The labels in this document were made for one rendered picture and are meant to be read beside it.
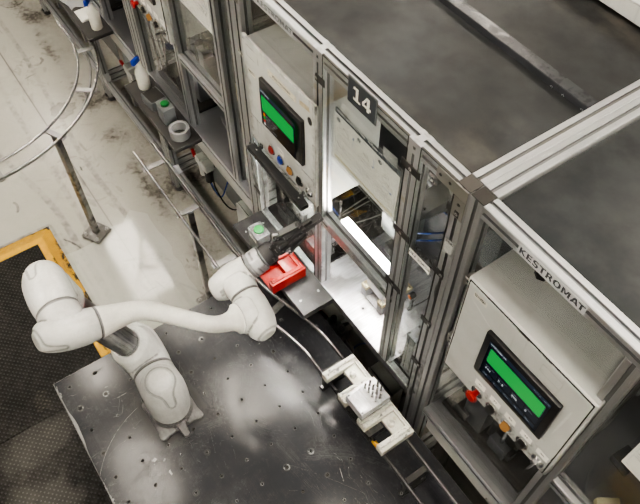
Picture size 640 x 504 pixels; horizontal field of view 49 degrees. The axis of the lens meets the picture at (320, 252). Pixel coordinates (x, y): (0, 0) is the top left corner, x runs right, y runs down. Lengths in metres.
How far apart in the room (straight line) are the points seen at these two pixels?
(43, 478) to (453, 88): 2.60
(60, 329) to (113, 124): 2.85
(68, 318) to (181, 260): 1.93
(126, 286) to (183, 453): 1.47
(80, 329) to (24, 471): 1.60
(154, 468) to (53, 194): 2.25
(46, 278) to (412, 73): 1.22
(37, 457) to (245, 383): 1.23
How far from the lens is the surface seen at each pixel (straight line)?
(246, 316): 2.24
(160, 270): 4.01
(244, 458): 2.73
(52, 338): 2.15
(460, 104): 1.86
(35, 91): 5.26
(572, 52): 2.09
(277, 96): 2.27
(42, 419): 3.73
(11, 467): 3.69
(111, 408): 2.90
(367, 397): 2.53
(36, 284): 2.25
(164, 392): 2.58
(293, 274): 2.74
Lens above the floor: 3.24
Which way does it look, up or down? 54 degrees down
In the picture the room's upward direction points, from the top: straight up
